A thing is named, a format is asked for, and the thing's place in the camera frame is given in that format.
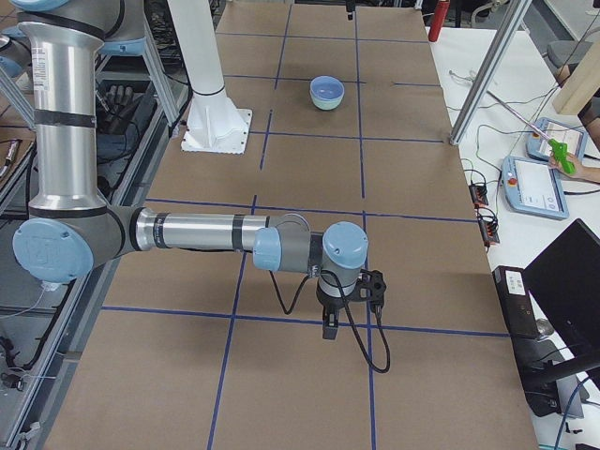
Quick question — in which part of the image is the blue bowl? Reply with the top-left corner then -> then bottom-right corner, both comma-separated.
309,75 -> 345,94

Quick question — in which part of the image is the green bowl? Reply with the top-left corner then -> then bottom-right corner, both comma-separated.
310,90 -> 344,111

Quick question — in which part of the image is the person hand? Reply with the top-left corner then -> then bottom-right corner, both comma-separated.
549,154 -> 600,184

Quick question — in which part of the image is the red bottle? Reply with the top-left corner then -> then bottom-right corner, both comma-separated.
427,0 -> 450,42

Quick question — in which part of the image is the near orange connector block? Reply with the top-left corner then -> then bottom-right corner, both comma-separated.
475,206 -> 500,248

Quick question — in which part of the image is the orange connector block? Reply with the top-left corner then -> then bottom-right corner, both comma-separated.
475,206 -> 500,248
468,169 -> 488,207

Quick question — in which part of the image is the far orange connector block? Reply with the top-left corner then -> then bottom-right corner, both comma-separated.
468,169 -> 488,207

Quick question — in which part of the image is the black box computer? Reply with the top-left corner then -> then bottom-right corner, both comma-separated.
492,265 -> 548,341

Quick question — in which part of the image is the near teach pendant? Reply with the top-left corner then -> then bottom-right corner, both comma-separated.
502,156 -> 569,220

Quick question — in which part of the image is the teach pendant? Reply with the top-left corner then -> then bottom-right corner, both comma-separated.
502,156 -> 569,220
526,117 -> 589,161

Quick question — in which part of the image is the far teach pendant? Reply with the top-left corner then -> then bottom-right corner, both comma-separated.
526,117 -> 589,161

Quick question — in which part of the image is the black laptop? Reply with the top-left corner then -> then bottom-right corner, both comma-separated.
524,218 -> 599,352

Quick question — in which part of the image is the wooden board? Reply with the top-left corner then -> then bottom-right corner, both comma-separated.
552,39 -> 599,115

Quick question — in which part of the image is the green grabber tool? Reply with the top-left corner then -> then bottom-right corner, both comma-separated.
486,90 -> 576,175

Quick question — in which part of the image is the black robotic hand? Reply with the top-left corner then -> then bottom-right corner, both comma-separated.
95,84 -> 142,135

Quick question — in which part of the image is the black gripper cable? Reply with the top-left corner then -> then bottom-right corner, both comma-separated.
268,270 -> 391,374

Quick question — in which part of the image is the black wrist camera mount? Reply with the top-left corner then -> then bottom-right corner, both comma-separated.
351,269 -> 387,311

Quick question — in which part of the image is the aluminium frame post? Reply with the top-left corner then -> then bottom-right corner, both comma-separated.
449,0 -> 533,145

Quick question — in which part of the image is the white pedestal base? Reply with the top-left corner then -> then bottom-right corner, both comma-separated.
168,0 -> 252,155

